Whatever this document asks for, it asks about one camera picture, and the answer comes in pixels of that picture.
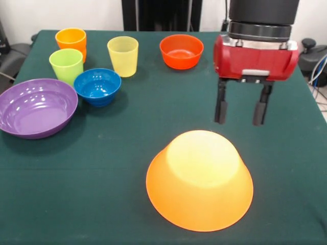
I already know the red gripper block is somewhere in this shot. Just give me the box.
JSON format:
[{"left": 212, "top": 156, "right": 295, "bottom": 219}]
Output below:
[{"left": 213, "top": 34, "right": 300, "bottom": 126}]

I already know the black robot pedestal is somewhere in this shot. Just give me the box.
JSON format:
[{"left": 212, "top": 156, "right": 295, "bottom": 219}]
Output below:
[{"left": 122, "top": 0, "right": 202, "bottom": 32}]

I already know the dark green tablecloth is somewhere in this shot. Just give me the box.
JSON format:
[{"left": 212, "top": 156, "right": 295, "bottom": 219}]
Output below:
[{"left": 0, "top": 30, "right": 327, "bottom": 245}]

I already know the orange cup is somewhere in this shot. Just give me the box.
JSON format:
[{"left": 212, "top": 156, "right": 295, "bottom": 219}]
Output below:
[
  {"left": 55, "top": 28, "right": 87, "bottom": 51},
  {"left": 76, "top": 47, "right": 87, "bottom": 63}
]

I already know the blue bowl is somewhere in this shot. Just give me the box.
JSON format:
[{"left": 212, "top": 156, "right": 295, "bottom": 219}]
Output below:
[{"left": 73, "top": 68, "right": 122, "bottom": 107}]

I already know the black office chair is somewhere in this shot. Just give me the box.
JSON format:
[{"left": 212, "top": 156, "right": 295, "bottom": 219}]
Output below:
[
  {"left": 0, "top": 20, "right": 32, "bottom": 82},
  {"left": 297, "top": 38, "right": 327, "bottom": 75}
]

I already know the large orange bowl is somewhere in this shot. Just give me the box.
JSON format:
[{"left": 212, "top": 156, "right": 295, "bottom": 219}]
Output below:
[{"left": 145, "top": 130, "right": 254, "bottom": 233}]

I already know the purple bowl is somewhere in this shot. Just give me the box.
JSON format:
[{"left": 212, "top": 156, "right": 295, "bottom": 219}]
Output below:
[{"left": 0, "top": 78, "right": 79, "bottom": 140}]

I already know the small orange-red bowl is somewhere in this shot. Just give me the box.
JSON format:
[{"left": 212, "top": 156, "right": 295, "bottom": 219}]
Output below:
[{"left": 159, "top": 34, "right": 204, "bottom": 70}]

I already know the light green cup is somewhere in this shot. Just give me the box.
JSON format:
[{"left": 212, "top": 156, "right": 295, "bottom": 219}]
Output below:
[{"left": 49, "top": 48, "right": 84, "bottom": 87}]

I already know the yellow cup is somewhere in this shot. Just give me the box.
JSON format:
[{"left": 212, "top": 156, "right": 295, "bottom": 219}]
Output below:
[{"left": 107, "top": 36, "right": 139, "bottom": 78}]

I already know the tangle of floor cables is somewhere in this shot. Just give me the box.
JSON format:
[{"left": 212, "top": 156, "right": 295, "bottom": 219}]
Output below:
[{"left": 308, "top": 55, "right": 327, "bottom": 105}]

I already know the black cable with plug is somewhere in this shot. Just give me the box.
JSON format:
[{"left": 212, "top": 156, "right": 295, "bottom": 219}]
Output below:
[{"left": 221, "top": 0, "right": 230, "bottom": 33}]

